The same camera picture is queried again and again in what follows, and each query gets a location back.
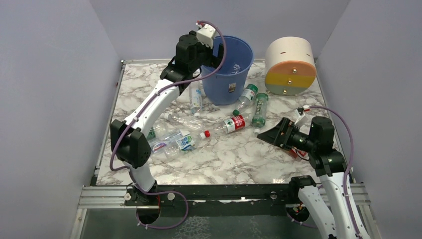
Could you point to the blue plastic bin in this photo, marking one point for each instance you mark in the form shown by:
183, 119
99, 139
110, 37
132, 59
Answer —
223, 89

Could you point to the clear bottle white cap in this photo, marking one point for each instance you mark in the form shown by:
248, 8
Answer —
187, 122

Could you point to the clear bottle red label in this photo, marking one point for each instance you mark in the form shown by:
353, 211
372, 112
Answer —
226, 126

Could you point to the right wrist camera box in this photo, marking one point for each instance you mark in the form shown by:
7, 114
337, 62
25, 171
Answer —
302, 117

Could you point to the round pastel drawer cabinet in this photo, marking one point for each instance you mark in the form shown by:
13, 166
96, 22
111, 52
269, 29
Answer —
289, 66

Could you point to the black aluminium mounting rail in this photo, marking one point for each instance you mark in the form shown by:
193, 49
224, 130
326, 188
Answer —
182, 201

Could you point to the gold red snack packet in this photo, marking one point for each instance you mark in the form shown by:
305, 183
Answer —
298, 154

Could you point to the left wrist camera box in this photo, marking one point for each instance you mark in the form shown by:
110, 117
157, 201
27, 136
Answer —
206, 34

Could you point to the upright-lying bottle blue white label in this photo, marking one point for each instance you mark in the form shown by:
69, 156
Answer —
195, 94

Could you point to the clear bottle dark green label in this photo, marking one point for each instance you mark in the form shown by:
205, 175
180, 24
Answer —
158, 130

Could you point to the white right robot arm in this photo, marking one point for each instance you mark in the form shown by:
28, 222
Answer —
339, 219

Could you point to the bottle purple blue label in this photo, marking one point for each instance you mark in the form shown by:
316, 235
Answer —
158, 144

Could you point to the green floral label bottle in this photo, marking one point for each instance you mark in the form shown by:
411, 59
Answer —
259, 118

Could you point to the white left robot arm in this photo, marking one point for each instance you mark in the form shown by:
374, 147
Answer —
128, 137

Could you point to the clear bottle white green label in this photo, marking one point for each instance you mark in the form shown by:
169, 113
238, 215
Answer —
245, 99

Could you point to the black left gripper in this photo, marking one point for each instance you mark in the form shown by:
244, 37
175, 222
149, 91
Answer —
218, 52

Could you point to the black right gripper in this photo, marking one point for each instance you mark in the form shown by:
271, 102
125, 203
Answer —
285, 134

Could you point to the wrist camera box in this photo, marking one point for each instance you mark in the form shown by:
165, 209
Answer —
206, 34
302, 117

